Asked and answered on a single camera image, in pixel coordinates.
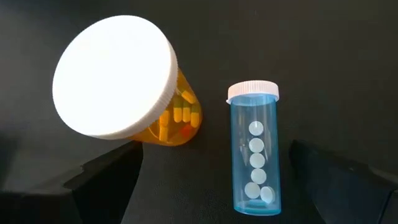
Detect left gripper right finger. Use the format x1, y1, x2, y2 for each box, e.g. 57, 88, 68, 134
289, 139, 398, 224

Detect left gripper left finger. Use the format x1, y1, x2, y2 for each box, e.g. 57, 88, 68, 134
0, 140, 144, 224

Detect blue vial white tablets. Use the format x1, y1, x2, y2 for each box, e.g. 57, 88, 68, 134
226, 80, 282, 217

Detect orange pill bottle white cap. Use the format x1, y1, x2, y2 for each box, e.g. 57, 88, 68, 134
52, 14, 203, 147

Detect black table mat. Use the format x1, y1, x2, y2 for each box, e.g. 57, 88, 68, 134
0, 0, 398, 224

